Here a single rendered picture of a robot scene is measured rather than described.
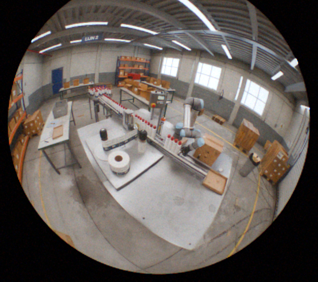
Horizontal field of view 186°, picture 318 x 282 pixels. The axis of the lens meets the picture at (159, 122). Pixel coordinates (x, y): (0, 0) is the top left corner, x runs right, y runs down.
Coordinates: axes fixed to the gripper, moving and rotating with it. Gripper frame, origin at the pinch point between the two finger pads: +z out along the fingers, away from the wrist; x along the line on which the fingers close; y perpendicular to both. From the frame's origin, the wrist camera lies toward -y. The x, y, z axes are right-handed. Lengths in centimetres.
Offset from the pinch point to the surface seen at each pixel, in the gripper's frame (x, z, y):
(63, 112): -183, 112, 108
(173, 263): 151, 21, 123
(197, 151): 13.6, -11.0, -16.4
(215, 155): 28.0, -28.4, -16.7
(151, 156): -15.8, 15.5, 24.2
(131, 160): -24, 20, 45
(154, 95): -70, -19, 0
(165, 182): 14.3, 3.9, 36.5
